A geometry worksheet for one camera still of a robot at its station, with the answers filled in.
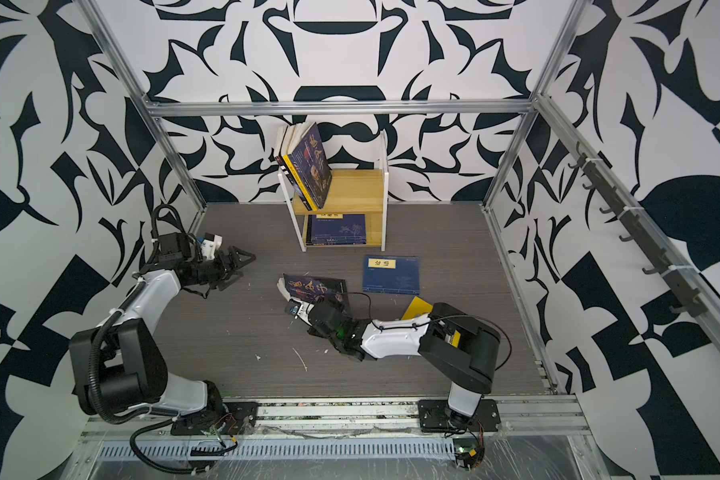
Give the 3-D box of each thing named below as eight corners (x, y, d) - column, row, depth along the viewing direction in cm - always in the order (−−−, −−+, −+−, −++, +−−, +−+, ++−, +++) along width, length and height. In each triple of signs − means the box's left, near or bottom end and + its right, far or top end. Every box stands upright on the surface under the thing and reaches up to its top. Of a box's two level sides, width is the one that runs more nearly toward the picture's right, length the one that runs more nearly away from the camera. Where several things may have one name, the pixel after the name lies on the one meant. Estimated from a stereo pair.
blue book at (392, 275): (362, 294, 98) (362, 291, 96) (362, 259, 106) (362, 256, 105) (422, 294, 98) (423, 291, 96) (417, 259, 106) (418, 256, 105)
